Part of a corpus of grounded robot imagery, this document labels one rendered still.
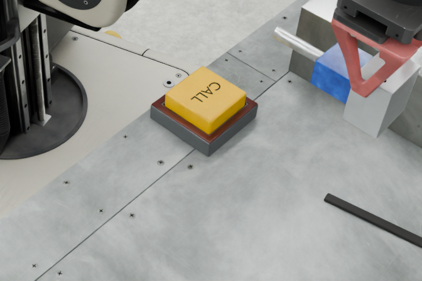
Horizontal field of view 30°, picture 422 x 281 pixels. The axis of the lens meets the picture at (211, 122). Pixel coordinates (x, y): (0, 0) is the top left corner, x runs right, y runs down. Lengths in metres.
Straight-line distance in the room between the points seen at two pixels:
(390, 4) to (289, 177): 0.25
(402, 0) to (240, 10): 1.71
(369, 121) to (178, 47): 1.49
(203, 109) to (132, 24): 1.44
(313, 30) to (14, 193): 0.75
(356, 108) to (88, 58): 1.06
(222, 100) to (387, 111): 0.19
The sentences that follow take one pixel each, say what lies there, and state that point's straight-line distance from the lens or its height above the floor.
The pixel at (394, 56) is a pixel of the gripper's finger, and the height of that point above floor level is 1.01.
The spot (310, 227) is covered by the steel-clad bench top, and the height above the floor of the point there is 0.80.
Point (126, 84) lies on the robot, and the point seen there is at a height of 0.28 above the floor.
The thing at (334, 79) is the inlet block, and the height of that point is 0.94.
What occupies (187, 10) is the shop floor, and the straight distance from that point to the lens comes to 2.27.
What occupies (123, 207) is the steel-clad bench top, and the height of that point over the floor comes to 0.80.
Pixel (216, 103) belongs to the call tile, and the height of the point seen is 0.84.
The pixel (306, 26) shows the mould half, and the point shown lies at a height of 0.87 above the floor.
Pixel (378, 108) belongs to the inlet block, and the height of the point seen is 0.94.
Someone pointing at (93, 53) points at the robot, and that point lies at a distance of 1.69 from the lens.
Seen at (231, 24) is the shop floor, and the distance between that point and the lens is 2.24.
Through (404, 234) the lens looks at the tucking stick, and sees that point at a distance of 0.76.
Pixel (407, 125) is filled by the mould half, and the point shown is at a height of 0.82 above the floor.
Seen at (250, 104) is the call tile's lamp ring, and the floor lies 0.82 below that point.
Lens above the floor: 1.38
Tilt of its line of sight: 45 degrees down
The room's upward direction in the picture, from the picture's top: 7 degrees clockwise
